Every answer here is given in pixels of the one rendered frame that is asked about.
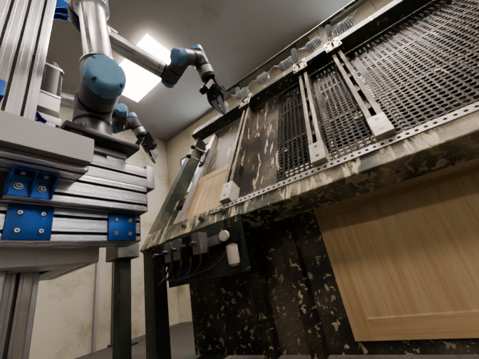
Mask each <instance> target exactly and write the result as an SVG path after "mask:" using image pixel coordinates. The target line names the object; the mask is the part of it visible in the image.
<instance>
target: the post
mask: <svg viewBox="0 0 479 359"><path fill-rule="evenodd" d="M113 359H132V345H131V259H119V260H117V261H114V290H113Z"/></svg>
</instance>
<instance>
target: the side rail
mask: <svg viewBox="0 0 479 359"><path fill-rule="evenodd" d="M193 145H195V147H196V148H198V149H201V150H203V149H205V148H206V144H205V143H204V142H203V141H202V139H201V138H200V137H198V138H197V139H195V141H194V142H193ZM201 152H202V151H200V150H197V149H194V150H193V149H191V148H190V151H189V152H188V154H191V157H194V158H196V159H198V160H200V159H201V157H202V155H201ZM198 165H199V161H197V160H194V159H192V158H190V159H187V158H185V161H184V162H183V164H182V167H181V168H180V171H179V172H178V174H177V177H176V178H175V181H174V183H173V185H172V187H171V189H170V191H169V193H168V195H167V197H166V199H165V201H164V203H163V205H162V207H161V209H160V211H159V213H158V215H157V217H156V219H155V221H154V223H153V225H152V227H151V229H150V231H149V233H148V234H152V233H153V232H156V231H159V230H161V229H164V228H166V227H169V226H171V225H173V224H174V222H175V219H176V217H177V214H178V212H179V209H178V205H179V203H180V200H182V199H184V198H185V195H186V193H187V191H188V188H189V186H190V183H191V181H192V178H193V176H194V174H195V171H196V169H197V166H198Z"/></svg>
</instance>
